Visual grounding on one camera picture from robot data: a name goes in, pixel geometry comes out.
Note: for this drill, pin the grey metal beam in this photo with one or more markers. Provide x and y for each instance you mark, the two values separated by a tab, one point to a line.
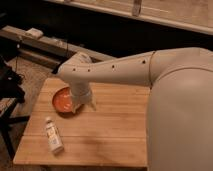
49	44

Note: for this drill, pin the wooden table board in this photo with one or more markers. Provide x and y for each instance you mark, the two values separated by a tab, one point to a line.
111	134

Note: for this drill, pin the black stand at left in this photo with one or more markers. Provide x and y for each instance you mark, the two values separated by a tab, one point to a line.
10	88

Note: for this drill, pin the white block on beam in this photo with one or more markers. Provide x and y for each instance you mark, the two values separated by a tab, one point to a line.
35	33

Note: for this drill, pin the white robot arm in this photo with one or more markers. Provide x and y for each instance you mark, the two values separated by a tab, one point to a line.
179	122

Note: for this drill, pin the orange ceramic bowl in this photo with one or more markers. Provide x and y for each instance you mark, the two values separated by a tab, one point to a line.
62	102

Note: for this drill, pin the white plastic bottle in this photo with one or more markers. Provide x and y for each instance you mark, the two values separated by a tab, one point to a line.
54	139

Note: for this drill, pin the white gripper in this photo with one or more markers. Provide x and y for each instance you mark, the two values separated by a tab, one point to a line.
81	94

